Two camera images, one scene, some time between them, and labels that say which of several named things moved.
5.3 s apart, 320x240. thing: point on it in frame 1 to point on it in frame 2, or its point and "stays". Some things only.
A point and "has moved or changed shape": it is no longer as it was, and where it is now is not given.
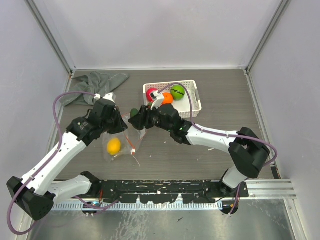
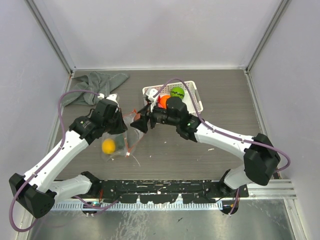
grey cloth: [97, 82] stays
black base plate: [166, 191] stays
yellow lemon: [114, 146] has moved or changed shape
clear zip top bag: [119, 144] stays
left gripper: [121, 125] stays
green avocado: [134, 112] to [120, 141]
